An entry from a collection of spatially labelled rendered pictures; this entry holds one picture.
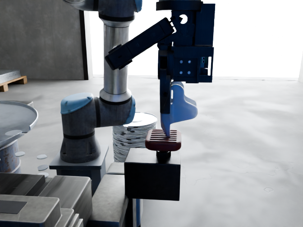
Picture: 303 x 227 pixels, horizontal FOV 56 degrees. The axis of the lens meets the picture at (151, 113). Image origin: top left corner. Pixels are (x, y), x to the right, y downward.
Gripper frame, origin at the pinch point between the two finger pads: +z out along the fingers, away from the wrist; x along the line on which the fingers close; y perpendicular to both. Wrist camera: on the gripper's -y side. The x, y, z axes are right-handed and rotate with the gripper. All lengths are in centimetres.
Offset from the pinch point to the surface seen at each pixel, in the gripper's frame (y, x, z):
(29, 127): -18.7, -9.2, -2.9
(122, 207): -6.3, -6.4, 11.5
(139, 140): -21, 116, 51
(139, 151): -4.5, 1.7, 5.2
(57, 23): -201, 437, -20
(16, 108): -26.2, 0.7, -2.6
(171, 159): 1.3, -1.1, 5.2
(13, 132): -20.3, -10.5, -2.5
